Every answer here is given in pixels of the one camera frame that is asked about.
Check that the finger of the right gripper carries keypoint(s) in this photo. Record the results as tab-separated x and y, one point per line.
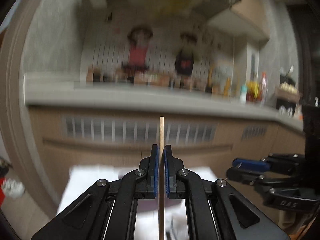
244	176
251	165

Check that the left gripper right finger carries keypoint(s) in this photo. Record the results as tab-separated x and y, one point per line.
215	209

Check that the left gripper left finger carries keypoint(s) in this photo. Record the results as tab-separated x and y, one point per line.
107	210

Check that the wooden chopstick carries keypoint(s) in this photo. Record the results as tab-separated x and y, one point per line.
161	183

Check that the grey kitchen countertop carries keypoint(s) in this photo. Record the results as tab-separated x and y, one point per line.
47	89

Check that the small grey vent grille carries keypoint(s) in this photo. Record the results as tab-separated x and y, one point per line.
253	132

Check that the white textured table cloth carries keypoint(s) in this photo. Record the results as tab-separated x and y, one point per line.
146	226

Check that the orange drink bottle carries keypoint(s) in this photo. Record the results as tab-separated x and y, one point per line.
263	88

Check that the grey ventilation grille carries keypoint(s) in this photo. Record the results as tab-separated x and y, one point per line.
131	131

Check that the white sneakers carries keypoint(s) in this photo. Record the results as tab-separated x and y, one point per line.
12	188

